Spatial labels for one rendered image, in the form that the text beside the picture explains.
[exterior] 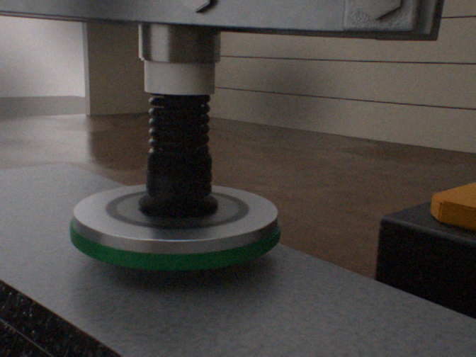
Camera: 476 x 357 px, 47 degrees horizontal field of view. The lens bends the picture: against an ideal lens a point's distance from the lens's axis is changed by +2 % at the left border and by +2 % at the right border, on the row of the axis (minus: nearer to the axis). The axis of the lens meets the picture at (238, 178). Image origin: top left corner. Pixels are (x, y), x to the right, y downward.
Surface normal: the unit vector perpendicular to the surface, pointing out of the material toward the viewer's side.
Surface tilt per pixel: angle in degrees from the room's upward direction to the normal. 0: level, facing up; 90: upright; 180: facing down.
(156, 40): 90
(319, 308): 0
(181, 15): 90
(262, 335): 0
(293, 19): 90
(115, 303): 0
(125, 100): 90
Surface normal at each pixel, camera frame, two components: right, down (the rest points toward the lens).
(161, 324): 0.04, -0.97
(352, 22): -0.37, 0.20
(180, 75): 0.11, 0.23
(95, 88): 0.75, 0.18
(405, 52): -0.66, 0.15
